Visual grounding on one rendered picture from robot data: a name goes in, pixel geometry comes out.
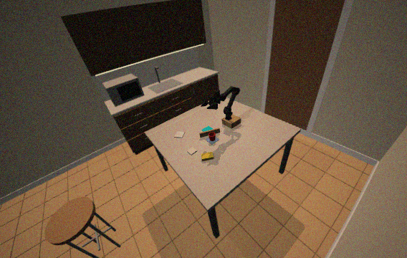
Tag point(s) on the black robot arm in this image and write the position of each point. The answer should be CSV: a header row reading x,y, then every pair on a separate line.
x,y
221,97

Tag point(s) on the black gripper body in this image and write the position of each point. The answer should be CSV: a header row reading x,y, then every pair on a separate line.
x,y
210,102

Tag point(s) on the red cup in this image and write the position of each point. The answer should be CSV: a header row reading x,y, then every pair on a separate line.
x,y
212,136

